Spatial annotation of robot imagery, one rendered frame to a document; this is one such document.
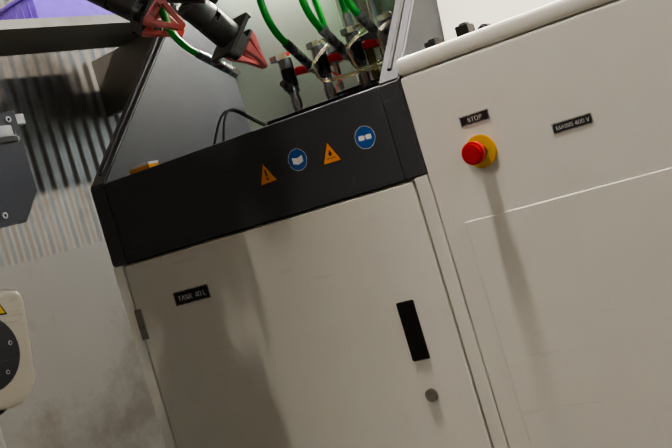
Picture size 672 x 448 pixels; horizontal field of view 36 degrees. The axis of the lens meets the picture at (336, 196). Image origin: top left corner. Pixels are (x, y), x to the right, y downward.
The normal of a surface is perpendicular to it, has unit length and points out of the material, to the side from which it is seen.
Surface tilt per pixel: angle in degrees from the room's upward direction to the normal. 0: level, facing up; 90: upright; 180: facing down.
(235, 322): 90
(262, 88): 90
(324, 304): 90
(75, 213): 90
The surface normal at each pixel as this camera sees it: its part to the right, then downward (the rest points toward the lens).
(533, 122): -0.48, 0.14
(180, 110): 0.83, -0.25
